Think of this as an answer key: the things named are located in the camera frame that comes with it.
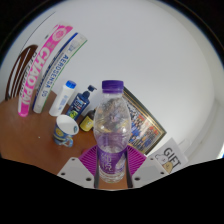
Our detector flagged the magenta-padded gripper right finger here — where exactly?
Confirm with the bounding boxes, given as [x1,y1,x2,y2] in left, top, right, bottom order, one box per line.
[125,145,158,189]

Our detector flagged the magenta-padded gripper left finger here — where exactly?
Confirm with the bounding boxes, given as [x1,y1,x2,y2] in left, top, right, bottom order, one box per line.
[57,144,100,189]

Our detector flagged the clear purple-capped water bottle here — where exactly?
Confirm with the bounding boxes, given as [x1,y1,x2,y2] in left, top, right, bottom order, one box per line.
[93,79,132,184]

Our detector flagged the white paper gift bag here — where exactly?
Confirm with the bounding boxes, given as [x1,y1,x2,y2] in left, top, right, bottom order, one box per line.
[148,137,190,174]

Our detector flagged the framed group photo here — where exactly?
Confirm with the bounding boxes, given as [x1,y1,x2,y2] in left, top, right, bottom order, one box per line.
[122,86,167,155]

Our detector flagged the amber yellow-label pump bottle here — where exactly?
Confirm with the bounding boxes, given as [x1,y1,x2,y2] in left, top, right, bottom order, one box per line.
[78,108,98,133]

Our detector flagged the white blue printed paper cup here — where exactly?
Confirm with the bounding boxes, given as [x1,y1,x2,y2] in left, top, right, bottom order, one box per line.
[53,114,80,148]

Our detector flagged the dark blue pump bottle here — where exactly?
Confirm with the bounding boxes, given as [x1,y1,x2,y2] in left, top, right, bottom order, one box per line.
[65,84,98,122]

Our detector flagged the white blue-capped bottle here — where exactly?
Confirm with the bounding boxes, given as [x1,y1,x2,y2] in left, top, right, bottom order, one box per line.
[48,80,77,118]

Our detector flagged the white green shuttlecock tube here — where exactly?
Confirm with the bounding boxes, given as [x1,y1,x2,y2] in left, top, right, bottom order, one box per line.
[32,32,88,114]

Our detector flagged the pink shuttlecock tube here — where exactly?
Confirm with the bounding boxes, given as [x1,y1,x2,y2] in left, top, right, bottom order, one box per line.
[17,23,74,118]

